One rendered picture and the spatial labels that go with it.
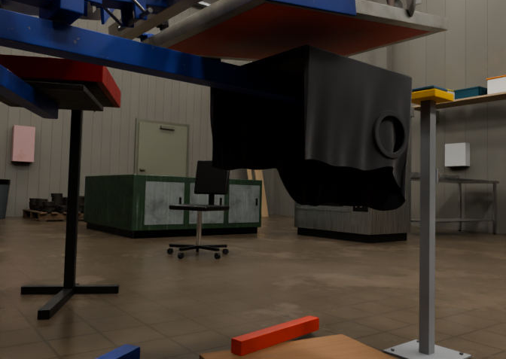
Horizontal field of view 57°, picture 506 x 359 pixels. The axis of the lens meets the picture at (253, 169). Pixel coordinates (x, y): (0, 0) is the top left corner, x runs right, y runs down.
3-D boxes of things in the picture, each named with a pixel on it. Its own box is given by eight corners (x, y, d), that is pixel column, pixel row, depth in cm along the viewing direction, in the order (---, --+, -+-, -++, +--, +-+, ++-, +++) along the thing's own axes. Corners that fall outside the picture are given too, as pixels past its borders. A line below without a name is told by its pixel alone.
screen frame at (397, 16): (315, 65, 195) (314, 56, 195) (448, 29, 150) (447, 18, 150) (141, 53, 146) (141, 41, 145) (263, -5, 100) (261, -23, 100)
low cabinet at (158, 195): (132, 239, 538) (134, 174, 541) (82, 228, 675) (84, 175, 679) (262, 233, 657) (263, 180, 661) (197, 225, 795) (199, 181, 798)
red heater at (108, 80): (31, 105, 248) (32, 83, 248) (120, 110, 255) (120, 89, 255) (-17, 78, 187) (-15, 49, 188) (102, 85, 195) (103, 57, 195)
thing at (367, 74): (387, 189, 152) (388, 80, 154) (410, 190, 146) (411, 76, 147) (283, 185, 123) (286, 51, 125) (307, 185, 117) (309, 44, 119)
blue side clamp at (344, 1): (341, 20, 122) (339, -6, 122) (356, 15, 119) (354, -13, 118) (253, 6, 104) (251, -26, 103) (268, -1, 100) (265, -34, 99)
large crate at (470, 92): (489, 98, 780) (489, 89, 780) (479, 96, 760) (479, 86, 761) (464, 102, 815) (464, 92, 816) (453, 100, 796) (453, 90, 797)
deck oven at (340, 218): (281, 235, 646) (285, 109, 655) (333, 232, 713) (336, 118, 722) (361, 244, 539) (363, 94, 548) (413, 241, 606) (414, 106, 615)
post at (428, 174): (416, 341, 184) (417, 100, 189) (471, 357, 167) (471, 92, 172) (382, 351, 170) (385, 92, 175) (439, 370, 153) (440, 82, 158)
